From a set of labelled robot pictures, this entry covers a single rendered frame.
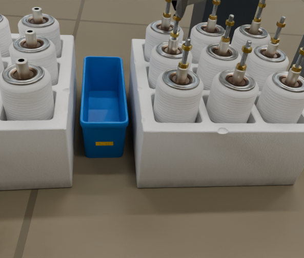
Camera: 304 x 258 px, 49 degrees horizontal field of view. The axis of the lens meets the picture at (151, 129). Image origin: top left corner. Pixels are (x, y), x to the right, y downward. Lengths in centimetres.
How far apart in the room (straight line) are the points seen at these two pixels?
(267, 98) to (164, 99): 23
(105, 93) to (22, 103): 42
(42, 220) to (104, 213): 13
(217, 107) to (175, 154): 13
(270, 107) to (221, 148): 14
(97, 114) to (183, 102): 37
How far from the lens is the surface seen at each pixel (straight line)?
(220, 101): 69
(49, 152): 70
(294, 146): 79
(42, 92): 66
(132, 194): 77
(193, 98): 65
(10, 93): 65
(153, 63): 76
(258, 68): 82
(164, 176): 75
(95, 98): 102
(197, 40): 88
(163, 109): 67
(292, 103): 74
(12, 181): 77
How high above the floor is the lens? 61
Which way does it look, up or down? 41 degrees down
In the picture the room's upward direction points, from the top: 7 degrees clockwise
